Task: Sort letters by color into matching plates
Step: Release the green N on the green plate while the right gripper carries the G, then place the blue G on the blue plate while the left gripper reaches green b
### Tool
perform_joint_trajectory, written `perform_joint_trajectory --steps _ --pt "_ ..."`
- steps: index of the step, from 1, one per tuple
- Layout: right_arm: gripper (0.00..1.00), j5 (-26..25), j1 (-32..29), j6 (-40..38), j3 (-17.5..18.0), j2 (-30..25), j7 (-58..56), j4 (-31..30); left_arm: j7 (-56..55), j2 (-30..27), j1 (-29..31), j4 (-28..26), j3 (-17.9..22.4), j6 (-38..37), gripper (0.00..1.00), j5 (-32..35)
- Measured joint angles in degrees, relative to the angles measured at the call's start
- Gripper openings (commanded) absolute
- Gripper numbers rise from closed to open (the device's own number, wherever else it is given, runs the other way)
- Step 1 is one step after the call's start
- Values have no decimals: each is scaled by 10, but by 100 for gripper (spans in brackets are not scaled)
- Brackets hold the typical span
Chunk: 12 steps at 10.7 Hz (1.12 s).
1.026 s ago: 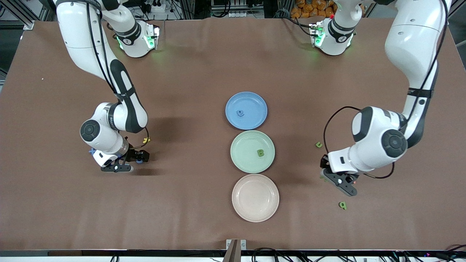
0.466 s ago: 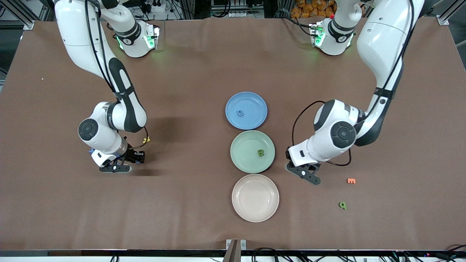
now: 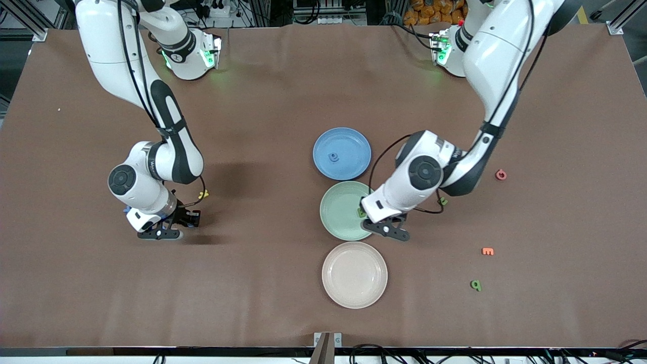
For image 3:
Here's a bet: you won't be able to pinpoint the beige round plate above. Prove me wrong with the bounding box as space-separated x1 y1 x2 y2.
321 241 389 309

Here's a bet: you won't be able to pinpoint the white power strip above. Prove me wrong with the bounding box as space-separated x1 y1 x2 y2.
201 0 229 18

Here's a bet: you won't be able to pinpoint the aluminium frame post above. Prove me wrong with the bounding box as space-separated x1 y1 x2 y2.
0 0 49 42
607 0 647 36

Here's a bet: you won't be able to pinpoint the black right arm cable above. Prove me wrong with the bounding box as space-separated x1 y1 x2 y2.
116 0 207 209

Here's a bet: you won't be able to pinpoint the brown camera pole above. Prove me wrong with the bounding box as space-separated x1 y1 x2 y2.
309 333 334 364

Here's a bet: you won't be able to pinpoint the green round plate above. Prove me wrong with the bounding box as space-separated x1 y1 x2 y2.
319 181 377 242

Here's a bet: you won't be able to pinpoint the blue round plate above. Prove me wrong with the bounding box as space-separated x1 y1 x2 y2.
312 127 373 181

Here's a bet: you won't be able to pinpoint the orange packets pile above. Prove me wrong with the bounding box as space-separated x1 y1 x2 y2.
403 0 463 27

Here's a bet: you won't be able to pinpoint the black floor cables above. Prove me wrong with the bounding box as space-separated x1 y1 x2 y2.
349 344 647 364

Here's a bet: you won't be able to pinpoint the grey metal bracket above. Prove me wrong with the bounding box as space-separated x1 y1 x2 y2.
313 332 343 349

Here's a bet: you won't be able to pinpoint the brown table cover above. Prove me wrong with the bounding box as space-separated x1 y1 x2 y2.
0 23 647 349

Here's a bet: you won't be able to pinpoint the background equipment rack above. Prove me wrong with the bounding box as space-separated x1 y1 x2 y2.
292 0 367 26

